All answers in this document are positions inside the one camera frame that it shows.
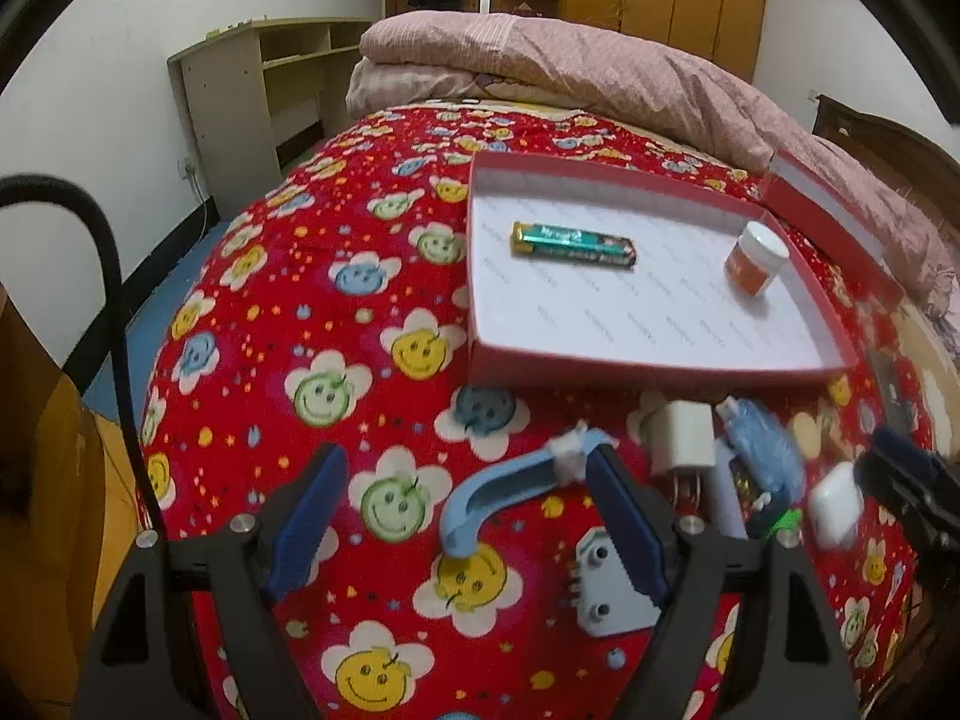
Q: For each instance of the blue plastic packet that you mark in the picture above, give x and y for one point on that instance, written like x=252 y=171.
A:
x=765 y=450

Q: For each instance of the small beige object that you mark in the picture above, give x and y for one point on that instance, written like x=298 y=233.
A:
x=806 y=435

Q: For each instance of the red box lid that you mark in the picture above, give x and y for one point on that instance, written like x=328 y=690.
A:
x=825 y=210

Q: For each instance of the white charger plug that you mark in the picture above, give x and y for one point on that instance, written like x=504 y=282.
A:
x=682 y=439

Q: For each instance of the white tube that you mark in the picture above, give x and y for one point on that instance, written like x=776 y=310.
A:
x=725 y=499

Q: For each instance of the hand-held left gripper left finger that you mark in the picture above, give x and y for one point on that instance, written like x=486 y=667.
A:
x=307 y=525

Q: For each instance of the green battery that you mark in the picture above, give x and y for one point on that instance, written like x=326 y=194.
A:
x=574 y=244

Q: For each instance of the orange jar with white lid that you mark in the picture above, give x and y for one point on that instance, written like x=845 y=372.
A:
x=754 y=262

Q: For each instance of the red smiley flower blanket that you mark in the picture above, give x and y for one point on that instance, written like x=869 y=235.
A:
x=300 y=300

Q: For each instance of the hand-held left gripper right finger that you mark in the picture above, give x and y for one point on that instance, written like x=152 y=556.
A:
x=626 y=525

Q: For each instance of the white earbuds case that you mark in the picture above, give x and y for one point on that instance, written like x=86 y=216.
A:
x=836 y=502

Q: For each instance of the red cardboard box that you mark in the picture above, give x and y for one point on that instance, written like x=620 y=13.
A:
x=600 y=315

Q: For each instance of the dark wooden headboard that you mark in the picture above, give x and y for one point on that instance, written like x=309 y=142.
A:
x=885 y=150

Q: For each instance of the small green toy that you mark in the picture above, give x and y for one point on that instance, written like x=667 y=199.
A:
x=780 y=521

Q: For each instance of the wooden cabinet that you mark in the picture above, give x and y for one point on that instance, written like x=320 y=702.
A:
x=45 y=465

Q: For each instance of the grey rectangular device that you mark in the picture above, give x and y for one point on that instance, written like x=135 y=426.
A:
x=892 y=386

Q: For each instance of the pink quilt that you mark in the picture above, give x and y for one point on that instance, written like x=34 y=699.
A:
x=600 y=60

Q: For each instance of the beige shelf desk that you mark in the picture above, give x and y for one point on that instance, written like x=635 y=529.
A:
x=225 y=105

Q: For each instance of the light blue curved plastic piece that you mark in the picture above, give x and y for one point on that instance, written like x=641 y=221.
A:
x=487 y=487

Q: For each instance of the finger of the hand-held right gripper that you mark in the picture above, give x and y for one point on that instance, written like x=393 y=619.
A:
x=900 y=476

